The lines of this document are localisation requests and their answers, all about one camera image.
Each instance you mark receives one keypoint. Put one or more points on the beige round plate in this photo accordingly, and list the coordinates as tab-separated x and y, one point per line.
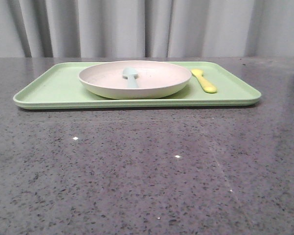
154	79

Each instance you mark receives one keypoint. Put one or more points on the light blue plastic spoon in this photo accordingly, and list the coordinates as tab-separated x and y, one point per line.
130	74

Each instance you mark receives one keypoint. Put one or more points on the yellow plastic fork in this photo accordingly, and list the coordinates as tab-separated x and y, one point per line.
207	86

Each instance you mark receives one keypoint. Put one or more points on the light green plastic tray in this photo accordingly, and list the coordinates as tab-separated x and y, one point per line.
60	88

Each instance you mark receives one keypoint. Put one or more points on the grey pleated curtain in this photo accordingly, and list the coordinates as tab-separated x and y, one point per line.
146	28

